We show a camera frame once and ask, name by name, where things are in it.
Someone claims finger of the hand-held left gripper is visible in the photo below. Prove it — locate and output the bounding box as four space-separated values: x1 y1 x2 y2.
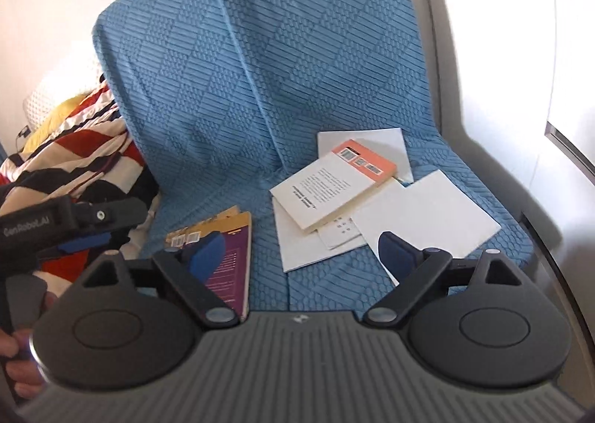
53 230 115 259
74 197 148 232

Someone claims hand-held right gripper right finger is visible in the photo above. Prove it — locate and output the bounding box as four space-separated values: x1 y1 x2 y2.
363 231 524 326

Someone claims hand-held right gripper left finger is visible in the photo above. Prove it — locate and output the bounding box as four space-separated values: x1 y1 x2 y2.
84 232 242 328

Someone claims purple book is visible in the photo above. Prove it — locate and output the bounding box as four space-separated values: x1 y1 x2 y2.
183 211 253 322

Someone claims painting cover book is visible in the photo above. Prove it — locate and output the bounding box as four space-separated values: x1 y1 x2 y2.
165 205 242 249

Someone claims white booklet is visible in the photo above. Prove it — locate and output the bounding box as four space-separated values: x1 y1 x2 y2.
318 128 415 185
272 179 406 273
351 169 503 286

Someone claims photo cover notebook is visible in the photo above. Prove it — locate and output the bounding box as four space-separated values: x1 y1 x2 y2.
317 214 369 251

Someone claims white and orange paperback book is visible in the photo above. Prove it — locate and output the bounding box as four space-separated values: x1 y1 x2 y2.
270 138 399 235

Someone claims person's left hand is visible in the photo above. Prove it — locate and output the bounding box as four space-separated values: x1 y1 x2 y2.
0 329 46 390

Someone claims red black striped blanket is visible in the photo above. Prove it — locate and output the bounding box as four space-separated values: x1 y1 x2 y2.
0 74 163 298

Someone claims yellow pillow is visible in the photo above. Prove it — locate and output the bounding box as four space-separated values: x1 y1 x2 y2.
22 95 90 153

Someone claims white quilted pillow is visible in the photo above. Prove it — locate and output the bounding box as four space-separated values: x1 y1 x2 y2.
23 55 106 126

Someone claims blue quilted sofa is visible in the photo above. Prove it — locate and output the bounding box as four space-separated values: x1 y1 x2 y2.
92 0 533 312

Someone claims grey window frame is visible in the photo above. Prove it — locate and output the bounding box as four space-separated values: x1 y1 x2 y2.
543 120 595 183

